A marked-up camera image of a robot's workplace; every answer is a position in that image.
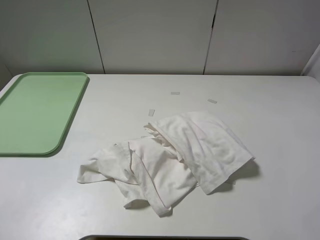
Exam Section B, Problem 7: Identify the light green plastic tray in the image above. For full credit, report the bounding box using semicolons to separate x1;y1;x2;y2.
0;72;89;157

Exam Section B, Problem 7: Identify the white short sleeve t-shirt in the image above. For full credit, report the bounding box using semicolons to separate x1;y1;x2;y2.
77;111;254;217

